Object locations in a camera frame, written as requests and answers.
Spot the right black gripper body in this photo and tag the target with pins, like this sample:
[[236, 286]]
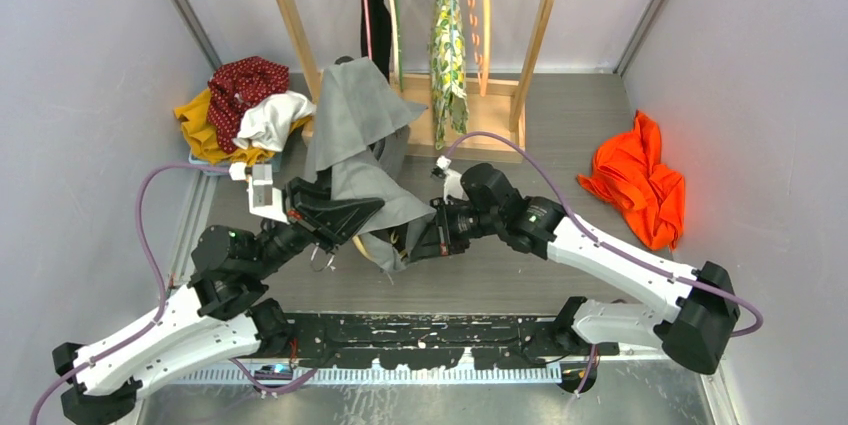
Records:
[[455, 226]]

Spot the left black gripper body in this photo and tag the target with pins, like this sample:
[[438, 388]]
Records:
[[311, 221]]

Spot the grey garment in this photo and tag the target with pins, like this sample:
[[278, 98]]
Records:
[[360, 136]]

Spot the lemon print skirt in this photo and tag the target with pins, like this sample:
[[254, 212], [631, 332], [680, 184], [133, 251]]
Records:
[[448, 93]]

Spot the black skirt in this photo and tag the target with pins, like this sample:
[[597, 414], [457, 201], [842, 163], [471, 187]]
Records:
[[381, 32]]

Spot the yellow hanger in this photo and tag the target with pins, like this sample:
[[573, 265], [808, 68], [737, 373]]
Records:
[[361, 246]]

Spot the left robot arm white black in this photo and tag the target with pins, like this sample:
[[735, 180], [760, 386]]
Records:
[[221, 313]]

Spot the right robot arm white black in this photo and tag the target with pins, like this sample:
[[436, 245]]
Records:
[[686, 312]]

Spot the wooden hanger rack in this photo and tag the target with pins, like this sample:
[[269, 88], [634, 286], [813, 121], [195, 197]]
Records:
[[498, 105]]

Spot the beige hanger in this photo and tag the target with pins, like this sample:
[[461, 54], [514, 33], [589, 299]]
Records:
[[392, 22]]

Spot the orange wavy hanger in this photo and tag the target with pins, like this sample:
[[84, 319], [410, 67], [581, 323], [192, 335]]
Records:
[[475, 37]]

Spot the green hanger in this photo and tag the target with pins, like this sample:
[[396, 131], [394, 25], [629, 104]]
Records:
[[397, 45]]

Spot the light blue plastic basket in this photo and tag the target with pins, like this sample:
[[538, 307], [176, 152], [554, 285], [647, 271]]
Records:
[[275, 161]]

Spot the white garment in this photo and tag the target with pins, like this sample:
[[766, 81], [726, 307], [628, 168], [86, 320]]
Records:
[[268, 125]]

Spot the mustard yellow garment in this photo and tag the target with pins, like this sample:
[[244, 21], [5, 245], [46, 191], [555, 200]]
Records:
[[201, 136]]

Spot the red polka dot garment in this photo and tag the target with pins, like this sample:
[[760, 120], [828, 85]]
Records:
[[237, 87]]

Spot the orange garment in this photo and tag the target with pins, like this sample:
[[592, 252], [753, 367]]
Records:
[[627, 172]]

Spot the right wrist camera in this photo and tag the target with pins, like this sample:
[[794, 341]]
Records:
[[452, 189]]

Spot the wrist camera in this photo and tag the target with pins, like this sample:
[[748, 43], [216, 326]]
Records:
[[264, 199], [452, 189]]

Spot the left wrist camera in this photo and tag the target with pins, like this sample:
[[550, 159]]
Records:
[[264, 199]]

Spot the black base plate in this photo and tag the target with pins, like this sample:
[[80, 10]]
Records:
[[422, 342]]

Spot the aluminium slotted rail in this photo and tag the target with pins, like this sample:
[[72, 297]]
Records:
[[464, 373]]

